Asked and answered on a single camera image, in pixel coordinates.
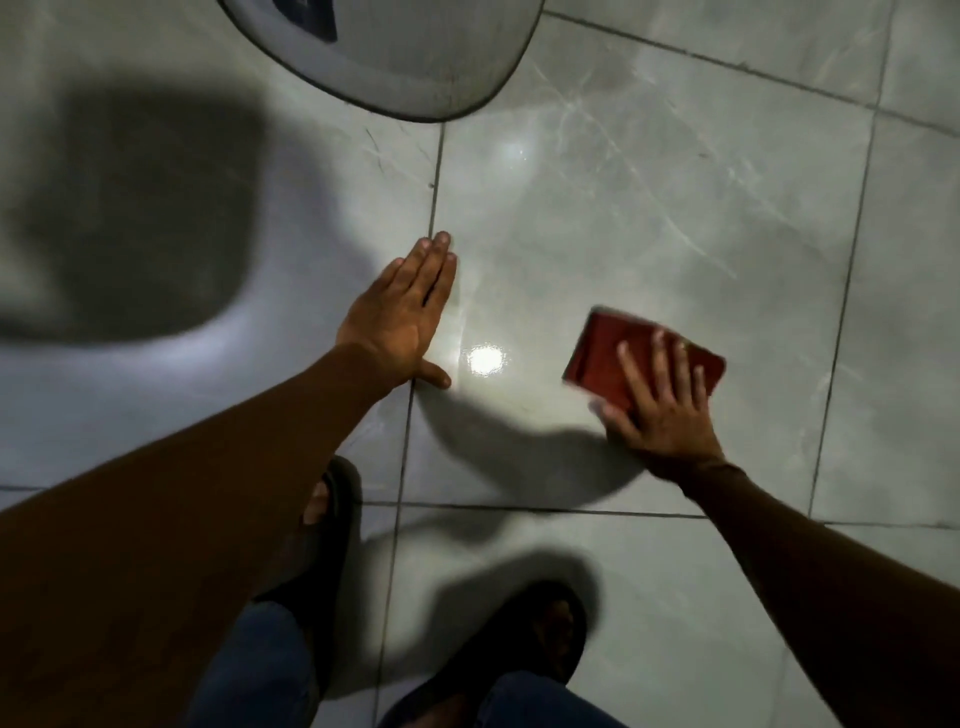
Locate person's right foot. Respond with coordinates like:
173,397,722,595
420,596,579,728

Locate person's foot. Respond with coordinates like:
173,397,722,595
420,596,579,728
301,480,333,528

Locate person's right forearm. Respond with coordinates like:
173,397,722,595
678,459,960,728

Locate red cleaning cloth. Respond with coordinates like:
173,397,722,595
561,305,728,414

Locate person's left hand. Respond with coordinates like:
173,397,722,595
334,231,459,392

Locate black sandal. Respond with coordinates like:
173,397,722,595
378,579,591,728
253,455,364,695

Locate black right sandal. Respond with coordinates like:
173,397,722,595
378,579,591,728

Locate person's left foot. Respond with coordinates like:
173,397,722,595
301,480,333,528

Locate blue jeans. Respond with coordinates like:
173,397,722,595
183,600,627,728

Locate person's right hand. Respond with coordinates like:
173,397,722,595
591,329,727,483

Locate person's left forearm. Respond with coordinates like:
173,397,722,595
0,341,399,728

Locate black left sandal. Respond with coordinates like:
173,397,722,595
253,455,364,695

